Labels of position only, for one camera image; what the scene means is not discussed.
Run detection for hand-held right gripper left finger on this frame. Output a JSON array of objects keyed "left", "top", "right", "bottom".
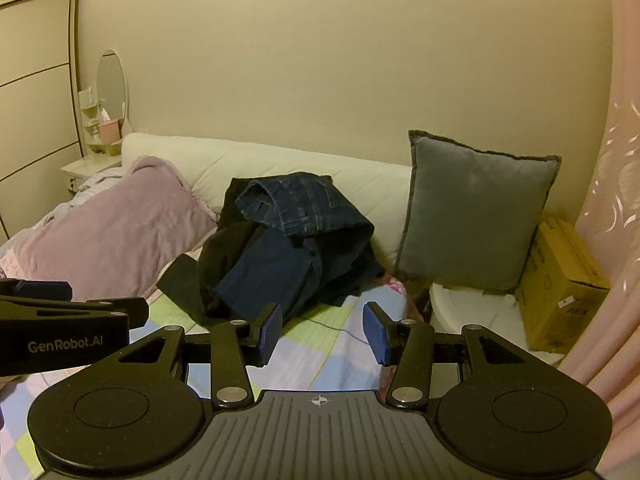
[{"left": 115, "top": 302, "right": 284, "bottom": 409}]

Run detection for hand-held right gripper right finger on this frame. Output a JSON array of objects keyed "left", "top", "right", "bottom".
[{"left": 363, "top": 301, "right": 538, "bottom": 409}]

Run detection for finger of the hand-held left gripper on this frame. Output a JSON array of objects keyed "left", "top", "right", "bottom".
[
  {"left": 0, "top": 279, "right": 74, "bottom": 303},
  {"left": 0, "top": 296, "right": 149, "bottom": 332}
]

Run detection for blue denim jeans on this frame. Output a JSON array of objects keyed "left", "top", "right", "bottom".
[{"left": 234, "top": 172, "right": 376, "bottom": 261}]

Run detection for checkered bed sheet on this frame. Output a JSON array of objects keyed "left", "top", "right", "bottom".
[{"left": 0, "top": 285, "right": 436, "bottom": 461}]

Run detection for navy blue pants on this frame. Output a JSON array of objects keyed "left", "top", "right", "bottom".
[{"left": 215, "top": 232, "right": 323, "bottom": 317}]

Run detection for black garment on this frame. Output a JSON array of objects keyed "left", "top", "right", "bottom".
[{"left": 156, "top": 175, "right": 387, "bottom": 328}]

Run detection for white plastic tub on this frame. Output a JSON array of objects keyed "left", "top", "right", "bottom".
[{"left": 430, "top": 282, "right": 566, "bottom": 366}]

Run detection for white nightstand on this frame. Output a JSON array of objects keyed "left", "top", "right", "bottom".
[{"left": 61, "top": 152, "right": 123, "bottom": 193}]

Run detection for grey cushion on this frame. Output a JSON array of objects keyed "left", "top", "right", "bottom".
[{"left": 395, "top": 130, "right": 562, "bottom": 293}]

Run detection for cream wardrobe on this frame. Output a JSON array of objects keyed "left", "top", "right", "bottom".
[{"left": 0, "top": 0, "right": 83, "bottom": 246}]

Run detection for small white corner shelf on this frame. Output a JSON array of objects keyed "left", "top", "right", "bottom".
[{"left": 76, "top": 86, "right": 103, "bottom": 143}]

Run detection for yellow cardboard box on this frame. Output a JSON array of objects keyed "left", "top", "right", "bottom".
[{"left": 515, "top": 217, "right": 612, "bottom": 353}]

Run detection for oval white-framed mirror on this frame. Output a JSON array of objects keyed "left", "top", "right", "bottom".
[{"left": 95, "top": 50, "right": 132, "bottom": 133}]

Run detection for pink curtain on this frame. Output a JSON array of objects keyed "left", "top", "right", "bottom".
[{"left": 560, "top": 0, "right": 640, "bottom": 411}]

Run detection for grey cable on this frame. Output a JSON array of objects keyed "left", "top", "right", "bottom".
[{"left": 299, "top": 316, "right": 373, "bottom": 345}]

